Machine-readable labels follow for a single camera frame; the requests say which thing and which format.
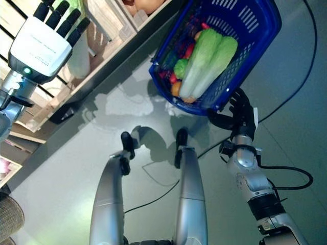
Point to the brown toy onion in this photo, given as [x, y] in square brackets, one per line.
[189, 100]

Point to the blue plastic shopping basket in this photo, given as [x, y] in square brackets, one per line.
[199, 111]

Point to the purple white turnip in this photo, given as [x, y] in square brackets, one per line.
[3, 167]

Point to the silver left robot leg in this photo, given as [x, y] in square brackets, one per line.
[107, 204]

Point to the woven wicker basket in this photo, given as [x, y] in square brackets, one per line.
[10, 217]

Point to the orange toy fruit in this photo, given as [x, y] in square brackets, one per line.
[175, 88]

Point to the purple toy eggplant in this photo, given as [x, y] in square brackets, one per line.
[184, 40]

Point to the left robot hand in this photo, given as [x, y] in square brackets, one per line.
[41, 46]

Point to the wooden display stand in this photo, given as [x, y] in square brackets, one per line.
[30, 127]

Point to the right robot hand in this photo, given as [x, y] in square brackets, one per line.
[242, 120]

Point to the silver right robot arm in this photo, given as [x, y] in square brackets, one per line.
[245, 158]

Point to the small red toy strawberry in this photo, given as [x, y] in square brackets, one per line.
[173, 78]

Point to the dark green toy cucumber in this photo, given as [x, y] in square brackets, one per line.
[169, 61]

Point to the tan toy potato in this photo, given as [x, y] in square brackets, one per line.
[197, 35]

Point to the black robot waist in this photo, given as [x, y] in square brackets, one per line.
[149, 242]

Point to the small red toy carrot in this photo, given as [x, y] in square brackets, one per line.
[205, 25]

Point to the round green toy lettuce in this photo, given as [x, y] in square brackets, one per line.
[181, 69]

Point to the red toy tomato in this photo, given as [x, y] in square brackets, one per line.
[189, 50]

